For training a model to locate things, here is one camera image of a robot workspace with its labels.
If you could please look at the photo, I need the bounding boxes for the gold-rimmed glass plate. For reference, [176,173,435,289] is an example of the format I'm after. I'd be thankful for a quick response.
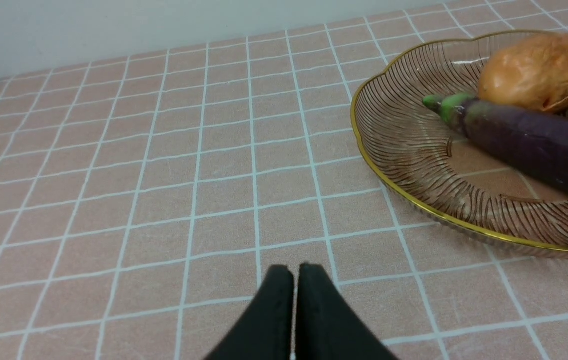
[350,29,568,259]

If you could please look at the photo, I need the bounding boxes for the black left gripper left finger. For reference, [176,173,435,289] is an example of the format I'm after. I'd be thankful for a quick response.
[205,265,294,360]

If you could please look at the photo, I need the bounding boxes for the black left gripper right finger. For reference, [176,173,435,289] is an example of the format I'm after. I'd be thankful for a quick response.
[295,263,396,360]

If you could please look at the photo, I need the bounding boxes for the brown potato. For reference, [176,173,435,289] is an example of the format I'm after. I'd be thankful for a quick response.
[477,32,568,113]

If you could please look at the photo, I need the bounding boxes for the purple eggplant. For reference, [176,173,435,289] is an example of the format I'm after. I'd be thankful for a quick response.
[422,93,568,195]

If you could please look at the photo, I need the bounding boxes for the pink grid tablecloth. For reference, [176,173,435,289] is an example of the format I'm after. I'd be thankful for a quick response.
[0,0,568,360]

